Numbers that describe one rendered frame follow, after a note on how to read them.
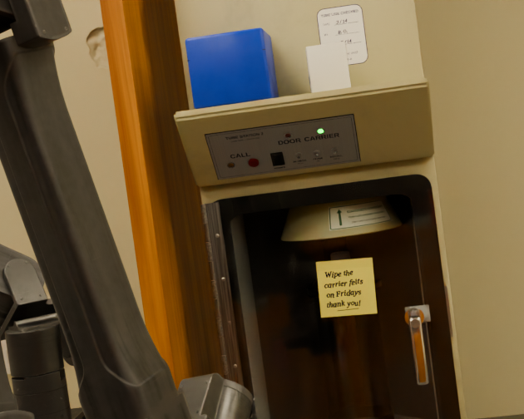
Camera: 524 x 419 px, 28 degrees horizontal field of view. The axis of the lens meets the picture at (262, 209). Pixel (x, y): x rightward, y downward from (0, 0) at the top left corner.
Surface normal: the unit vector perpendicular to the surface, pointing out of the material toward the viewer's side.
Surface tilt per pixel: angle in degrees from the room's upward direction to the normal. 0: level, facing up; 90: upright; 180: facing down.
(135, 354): 72
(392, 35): 90
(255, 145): 135
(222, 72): 90
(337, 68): 90
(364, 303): 90
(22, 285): 57
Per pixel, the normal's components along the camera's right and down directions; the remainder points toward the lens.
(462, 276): -0.11, 0.07
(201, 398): -0.51, -0.68
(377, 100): 0.01, 0.75
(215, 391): 0.84, -0.22
